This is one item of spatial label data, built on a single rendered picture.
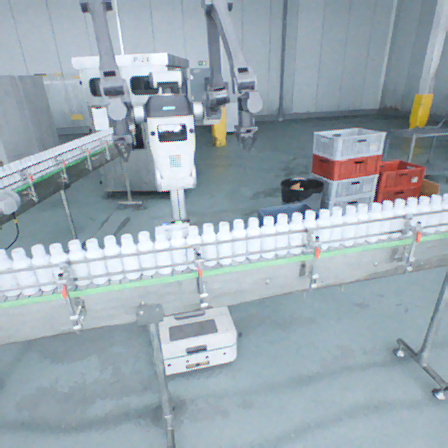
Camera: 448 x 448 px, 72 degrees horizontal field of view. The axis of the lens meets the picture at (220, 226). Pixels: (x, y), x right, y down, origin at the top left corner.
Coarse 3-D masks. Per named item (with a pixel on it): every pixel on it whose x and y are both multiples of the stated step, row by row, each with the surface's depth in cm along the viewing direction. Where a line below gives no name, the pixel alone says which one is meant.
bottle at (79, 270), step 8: (72, 240) 108; (72, 248) 106; (80, 248) 107; (72, 256) 106; (80, 256) 107; (80, 264) 107; (72, 272) 110; (80, 272) 109; (88, 272) 111; (80, 280) 110; (88, 280) 111
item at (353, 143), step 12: (324, 132) 337; (336, 132) 343; (348, 132) 348; (360, 132) 348; (372, 132) 333; (384, 132) 319; (324, 144) 322; (336, 144) 304; (348, 144) 307; (360, 144) 313; (372, 144) 318; (324, 156) 325; (336, 156) 308; (348, 156) 313; (360, 156) 318
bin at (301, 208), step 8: (264, 208) 186; (272, 208) 187; (280, 208) 188; (288, 208) 189; (296, 208) 190; (304, 208) 191; (312, 208) 182; (264, 216) 174; (272, 216) 189; (288, 216) 192; (304, 216) 194; (304, 296) 149
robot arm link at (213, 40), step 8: (208, 16) 125; (208, 24) 128; (208, 32) 130; (216, 32) 129; (208, 40) 132; (216, 40) 131; (208, 48) 134; (216, 48) 133; (208, 56) 137; (216, 56) 134; (216, 64) 136; (216, 72) 138; (216, 80) 140; (208, 88) 142; (224, 88) 145; (208, 96) 144; (208, 104) 147
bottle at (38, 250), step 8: (32, 248) 104; (40, 248) 104; (40, 256) 104; (48, 256) 107; (32, 264) 104; (40, 264) 104; (40, 272) 105; (48, 272) 107; (40, 280) 107; (48, 280) 107; (40, 288) 109; (48, 288) 108
